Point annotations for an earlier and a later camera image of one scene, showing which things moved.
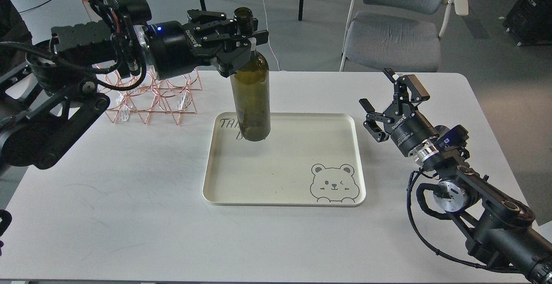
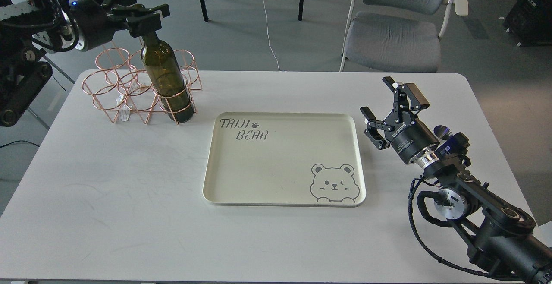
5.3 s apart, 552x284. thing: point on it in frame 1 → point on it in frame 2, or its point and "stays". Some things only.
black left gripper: x=177 y=48 → x=97 y=23
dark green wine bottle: x=250 y=90 → x=162 y=67
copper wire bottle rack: x=156 y=98 stays
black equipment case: x=529 y=20 stays
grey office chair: x=396 y=20 stays
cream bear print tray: x=308 y=158 stays
